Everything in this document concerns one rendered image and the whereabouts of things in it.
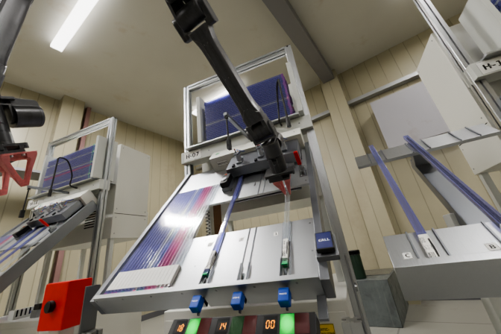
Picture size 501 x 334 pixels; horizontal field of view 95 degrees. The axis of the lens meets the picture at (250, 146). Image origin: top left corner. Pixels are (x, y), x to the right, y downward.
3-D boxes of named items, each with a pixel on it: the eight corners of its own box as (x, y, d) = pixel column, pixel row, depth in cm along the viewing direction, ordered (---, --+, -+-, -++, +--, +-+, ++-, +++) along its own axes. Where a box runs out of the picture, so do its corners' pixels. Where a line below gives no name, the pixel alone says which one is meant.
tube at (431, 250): (453, 280, 32) (451, 272, 31) (441, 281, 32) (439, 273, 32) (373, 147, 77) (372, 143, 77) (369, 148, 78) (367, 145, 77)
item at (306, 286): (326, 299, 50) (318, 276, 48) (106, 314, 70) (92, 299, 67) (326, 293, 51) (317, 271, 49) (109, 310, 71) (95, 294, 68)
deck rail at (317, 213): (336, 298, 50) (329, 279, 48) (326, 298, 50) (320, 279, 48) (312, 152, 113) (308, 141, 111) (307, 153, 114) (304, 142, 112)
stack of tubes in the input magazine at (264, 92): (293, 113, 116) (283, 72, 127) (206, 141, 131) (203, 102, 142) (298, 124, 127) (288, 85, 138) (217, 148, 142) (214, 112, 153)
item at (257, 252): (323, 285, 51) (319, 276, 49) (104, 304, 70) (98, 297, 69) (315, 223, 68) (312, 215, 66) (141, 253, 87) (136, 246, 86)
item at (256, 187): (312, 193, 84) (309, 182, 83) (167, 223, 104) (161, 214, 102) (307, 153, 114) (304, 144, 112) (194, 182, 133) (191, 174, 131)
